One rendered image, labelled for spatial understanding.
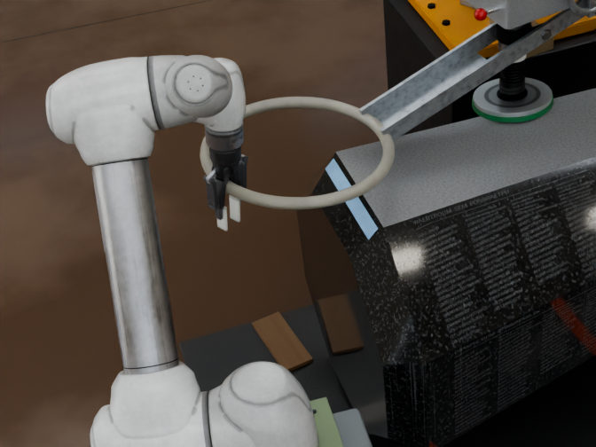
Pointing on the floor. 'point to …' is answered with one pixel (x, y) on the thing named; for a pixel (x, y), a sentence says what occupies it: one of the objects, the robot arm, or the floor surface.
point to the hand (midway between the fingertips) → (228, 213)
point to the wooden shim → (282, 341)
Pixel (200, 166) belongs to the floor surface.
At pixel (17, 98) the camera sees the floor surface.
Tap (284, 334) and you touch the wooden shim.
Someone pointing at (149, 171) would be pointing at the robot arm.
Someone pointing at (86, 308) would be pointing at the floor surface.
